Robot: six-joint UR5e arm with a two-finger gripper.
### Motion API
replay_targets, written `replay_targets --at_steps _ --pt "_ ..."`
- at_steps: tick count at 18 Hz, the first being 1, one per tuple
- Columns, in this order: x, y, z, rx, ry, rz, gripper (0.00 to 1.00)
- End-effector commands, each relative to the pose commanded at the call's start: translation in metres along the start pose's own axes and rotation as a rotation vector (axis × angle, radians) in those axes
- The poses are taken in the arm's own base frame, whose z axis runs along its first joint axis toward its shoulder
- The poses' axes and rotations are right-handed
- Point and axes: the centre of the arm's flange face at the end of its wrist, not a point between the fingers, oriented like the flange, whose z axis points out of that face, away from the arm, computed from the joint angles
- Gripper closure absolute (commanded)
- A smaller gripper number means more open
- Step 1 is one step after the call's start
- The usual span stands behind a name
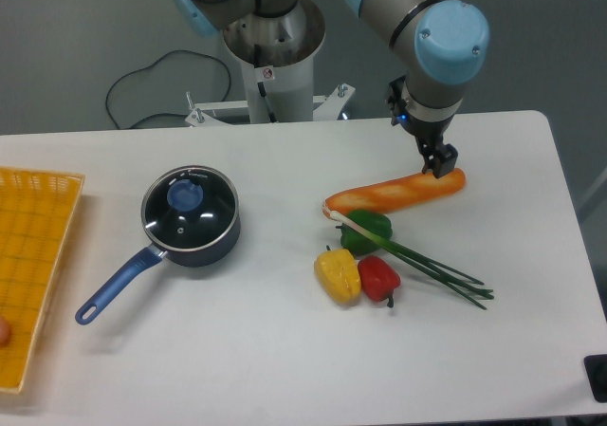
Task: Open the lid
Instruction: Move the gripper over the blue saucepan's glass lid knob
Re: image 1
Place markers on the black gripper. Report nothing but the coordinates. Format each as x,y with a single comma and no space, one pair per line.
426,124

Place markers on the glass lid blue knob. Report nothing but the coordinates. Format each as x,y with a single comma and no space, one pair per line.
190,208

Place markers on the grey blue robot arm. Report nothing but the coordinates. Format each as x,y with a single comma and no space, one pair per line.
442,43

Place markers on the orange baguette bread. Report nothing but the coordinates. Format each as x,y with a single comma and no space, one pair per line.
396,194

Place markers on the green spring onion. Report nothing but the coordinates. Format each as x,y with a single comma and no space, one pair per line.
363,233

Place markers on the red bell pepper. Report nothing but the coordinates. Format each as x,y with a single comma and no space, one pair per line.
378,280

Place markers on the yellow bell pepper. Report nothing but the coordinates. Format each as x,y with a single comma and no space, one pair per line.
337,272

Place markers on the dark blue saucepan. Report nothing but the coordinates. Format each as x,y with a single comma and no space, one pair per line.
147,258

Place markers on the black corner device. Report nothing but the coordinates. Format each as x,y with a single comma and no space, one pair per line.
596,371

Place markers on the yellow woven basket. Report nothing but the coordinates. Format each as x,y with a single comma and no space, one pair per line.
37,209

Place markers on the pink object in basket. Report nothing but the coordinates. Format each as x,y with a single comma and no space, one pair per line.
5,331

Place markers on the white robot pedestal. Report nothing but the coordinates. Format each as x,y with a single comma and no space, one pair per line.
276,58

